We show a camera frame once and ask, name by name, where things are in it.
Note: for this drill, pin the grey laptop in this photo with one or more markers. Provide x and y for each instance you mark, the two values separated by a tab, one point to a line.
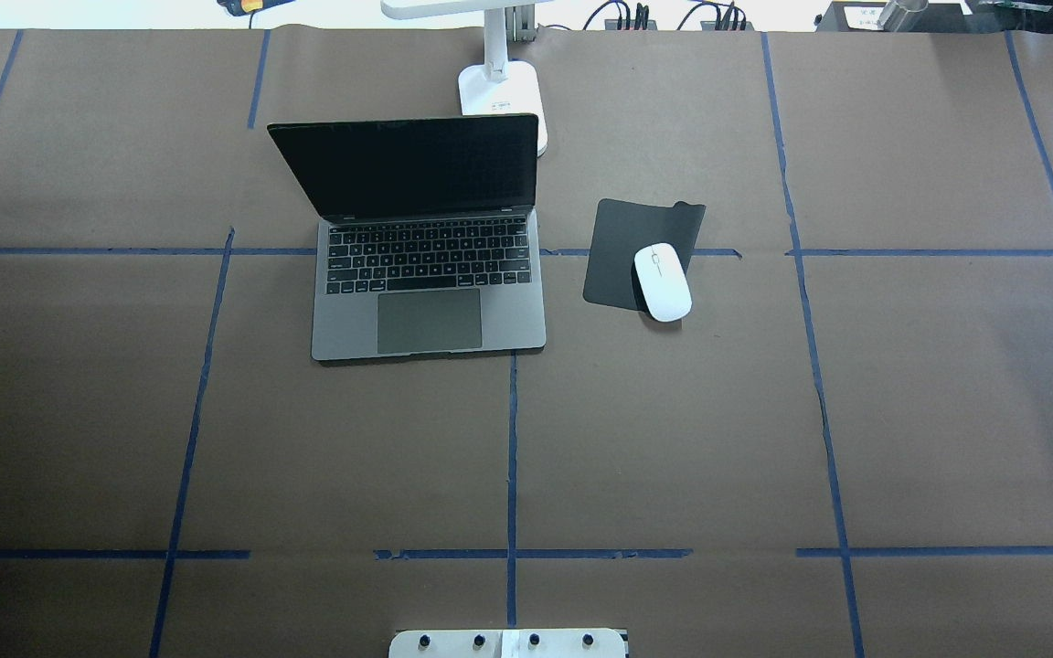
427	240

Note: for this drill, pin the black mouse pad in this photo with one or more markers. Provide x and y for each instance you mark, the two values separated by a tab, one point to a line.
621	230

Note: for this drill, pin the white computer mouse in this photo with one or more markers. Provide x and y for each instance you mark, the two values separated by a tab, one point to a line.
662	282

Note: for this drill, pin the white desk lamp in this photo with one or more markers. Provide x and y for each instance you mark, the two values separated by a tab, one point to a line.
500	85

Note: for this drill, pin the orange black hub far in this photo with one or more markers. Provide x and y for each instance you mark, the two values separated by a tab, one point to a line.
620	16

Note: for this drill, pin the orange black hub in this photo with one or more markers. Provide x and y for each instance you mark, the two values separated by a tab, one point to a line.
716	16
620	16

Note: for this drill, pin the orange black hub near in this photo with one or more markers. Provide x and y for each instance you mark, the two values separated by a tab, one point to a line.
716	16

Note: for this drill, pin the black stand block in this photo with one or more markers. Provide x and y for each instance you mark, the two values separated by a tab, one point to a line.
861	16

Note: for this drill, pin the metal cylinder weight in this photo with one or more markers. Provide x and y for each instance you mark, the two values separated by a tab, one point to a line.
901	15

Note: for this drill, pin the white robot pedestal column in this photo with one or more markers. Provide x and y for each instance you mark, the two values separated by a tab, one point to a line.
537	642

